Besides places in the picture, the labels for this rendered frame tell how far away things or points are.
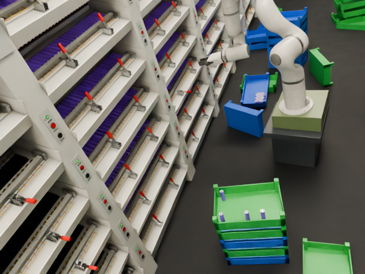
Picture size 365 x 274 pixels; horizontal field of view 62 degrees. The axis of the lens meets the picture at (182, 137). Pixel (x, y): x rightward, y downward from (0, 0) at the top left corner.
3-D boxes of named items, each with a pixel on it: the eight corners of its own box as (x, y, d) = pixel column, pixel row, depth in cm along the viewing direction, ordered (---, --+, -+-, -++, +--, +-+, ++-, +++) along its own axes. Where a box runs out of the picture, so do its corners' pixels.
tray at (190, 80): (202, 67, 224) (203, 55, 217) (174, 118, 183) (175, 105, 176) (177, 61, 228) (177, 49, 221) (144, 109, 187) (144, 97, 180)
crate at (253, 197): (279, 188, 142) (278, 177, 137) (285, 226, 127) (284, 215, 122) (216, 194, 149) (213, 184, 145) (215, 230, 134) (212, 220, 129)
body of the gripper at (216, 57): (225, 65, 190) (209, 69, 196) (228, 57, 197) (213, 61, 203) (221, 54, 186) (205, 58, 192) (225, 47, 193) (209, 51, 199)
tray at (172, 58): (196, 42, 212) (198, 23, 202) (164, 90, 171) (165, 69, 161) (169, 35, 215) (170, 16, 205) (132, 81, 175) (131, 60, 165)
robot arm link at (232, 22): (227, 4, 180) (234, 49, 199) (221, 15, 169) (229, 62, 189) (242, 1, 176) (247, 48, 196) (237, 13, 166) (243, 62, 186)
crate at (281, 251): (282, 218, 157) (281, 209, 152) (288, 255, 141) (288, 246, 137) (225, 222, 164) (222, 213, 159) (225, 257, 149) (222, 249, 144)
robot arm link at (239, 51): (227, 45, 192) (224, 53, 186) (247, 40, 185) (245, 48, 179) (232, 56, 196) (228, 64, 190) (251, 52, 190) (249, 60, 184)
